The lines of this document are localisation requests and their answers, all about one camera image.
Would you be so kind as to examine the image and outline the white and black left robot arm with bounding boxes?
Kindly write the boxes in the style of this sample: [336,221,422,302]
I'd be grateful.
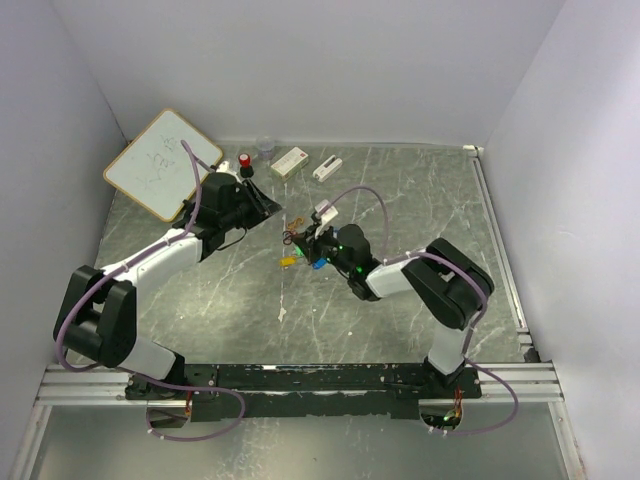
[53,173,282,399]

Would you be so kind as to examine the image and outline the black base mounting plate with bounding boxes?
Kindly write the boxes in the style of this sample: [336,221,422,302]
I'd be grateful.
[125,363,482,422]

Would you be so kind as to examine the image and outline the clear plastic cup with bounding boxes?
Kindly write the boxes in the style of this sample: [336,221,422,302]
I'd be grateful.
[256,136,275,161]

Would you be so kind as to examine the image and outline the white rectangular device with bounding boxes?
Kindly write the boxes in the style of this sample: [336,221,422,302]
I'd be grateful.
[312,155,343,183]

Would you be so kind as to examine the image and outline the white board with wooden frame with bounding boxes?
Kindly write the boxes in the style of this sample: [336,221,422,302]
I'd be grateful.
[103,108,223,222]

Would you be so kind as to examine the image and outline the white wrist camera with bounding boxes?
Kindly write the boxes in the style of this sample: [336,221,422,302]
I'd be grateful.
[311,200,338,224]
[216,160,237,175]

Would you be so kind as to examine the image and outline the blue key tag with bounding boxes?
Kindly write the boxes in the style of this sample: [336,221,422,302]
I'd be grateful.
[311,258,327,270]

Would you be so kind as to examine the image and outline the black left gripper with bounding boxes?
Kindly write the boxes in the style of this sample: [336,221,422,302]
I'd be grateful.
[222,178,283,231]

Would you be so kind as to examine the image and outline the red and black stamp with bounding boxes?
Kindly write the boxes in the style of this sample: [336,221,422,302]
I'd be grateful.
[238,153,254,179]

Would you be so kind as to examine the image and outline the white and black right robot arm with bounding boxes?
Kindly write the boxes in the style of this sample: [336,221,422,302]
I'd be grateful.
[284,224,495,398]

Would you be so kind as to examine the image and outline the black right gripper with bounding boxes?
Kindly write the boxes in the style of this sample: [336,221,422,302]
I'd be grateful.
[292,220,354,276]

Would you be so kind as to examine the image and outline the orange carabiner keyring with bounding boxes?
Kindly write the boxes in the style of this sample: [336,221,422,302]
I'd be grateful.
[286,217,305,231]

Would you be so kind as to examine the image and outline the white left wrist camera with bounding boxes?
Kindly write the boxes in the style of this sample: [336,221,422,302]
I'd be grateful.
[216,160,237,175]

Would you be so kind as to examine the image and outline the red carabiner keyring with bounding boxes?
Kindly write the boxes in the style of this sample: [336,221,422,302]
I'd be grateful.
[282,230,298,246]

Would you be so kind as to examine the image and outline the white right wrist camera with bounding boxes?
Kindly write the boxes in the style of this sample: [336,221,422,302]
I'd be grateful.
[311,200,338,224]

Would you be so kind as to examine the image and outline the white and red cardboard box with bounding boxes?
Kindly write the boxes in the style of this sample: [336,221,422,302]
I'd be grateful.
[270,147,309,182]

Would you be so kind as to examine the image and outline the yellow key tag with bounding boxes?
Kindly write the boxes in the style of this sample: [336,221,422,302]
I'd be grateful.
[279,256,298,268]

